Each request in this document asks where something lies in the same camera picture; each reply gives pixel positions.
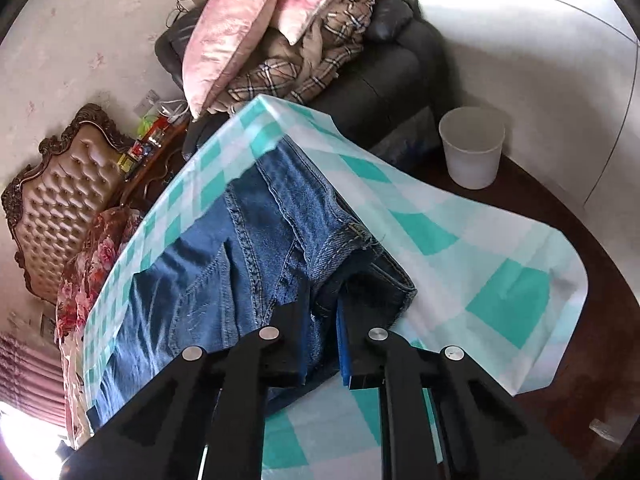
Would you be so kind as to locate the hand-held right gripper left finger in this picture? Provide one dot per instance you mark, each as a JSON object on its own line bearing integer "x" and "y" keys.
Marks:
{"x": 292, "y": 345}

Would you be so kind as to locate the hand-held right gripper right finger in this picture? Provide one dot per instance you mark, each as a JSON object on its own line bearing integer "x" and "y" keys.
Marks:
{"x": 346, "y": 355}

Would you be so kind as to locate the blue denim pants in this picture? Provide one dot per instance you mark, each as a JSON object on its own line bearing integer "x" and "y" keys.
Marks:
{"x": 225, "y": 270}

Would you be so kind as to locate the teal white checked tablecloth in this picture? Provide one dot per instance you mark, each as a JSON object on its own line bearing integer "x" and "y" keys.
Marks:
{"x": 475, "y": 270}

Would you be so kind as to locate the red floral bedding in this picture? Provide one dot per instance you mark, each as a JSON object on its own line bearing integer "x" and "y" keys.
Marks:
{"x": 95, "y": 260}

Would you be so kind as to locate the dark wooden nightstand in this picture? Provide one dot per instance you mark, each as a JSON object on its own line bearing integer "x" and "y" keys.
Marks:
{"x": 150, "y": 170}

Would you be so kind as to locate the white plastic waste bin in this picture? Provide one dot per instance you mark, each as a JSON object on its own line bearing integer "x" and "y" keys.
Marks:
{"x": 472, "y": 155}

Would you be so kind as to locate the yellow green small box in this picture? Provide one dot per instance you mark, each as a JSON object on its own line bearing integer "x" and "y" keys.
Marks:
{"x": 127, "y": 160}

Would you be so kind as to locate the pink curtain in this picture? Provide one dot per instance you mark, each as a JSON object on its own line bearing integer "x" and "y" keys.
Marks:
{"x": 30, "y": 375}

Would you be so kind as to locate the green packet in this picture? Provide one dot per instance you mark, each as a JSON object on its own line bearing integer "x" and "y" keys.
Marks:
{"x": 145, "y": 124}

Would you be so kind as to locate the tufted carved wooden headboard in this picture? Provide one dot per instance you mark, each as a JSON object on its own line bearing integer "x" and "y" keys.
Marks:
{"x": 60, "y": 200}

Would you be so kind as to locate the beige plaid blanket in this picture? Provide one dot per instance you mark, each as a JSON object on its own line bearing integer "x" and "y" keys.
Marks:
{"x": 310, "y": 65}

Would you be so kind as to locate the black leather armchair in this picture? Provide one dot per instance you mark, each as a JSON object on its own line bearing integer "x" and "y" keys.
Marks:
{"x": 380, "y": 75}

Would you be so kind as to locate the large pink satin pillow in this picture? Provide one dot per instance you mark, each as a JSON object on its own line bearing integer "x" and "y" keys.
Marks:
{"x": 225, "y": 45}

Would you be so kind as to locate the wall socket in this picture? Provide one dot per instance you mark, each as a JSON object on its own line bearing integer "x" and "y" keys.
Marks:
{"x": 149, "y": 100}

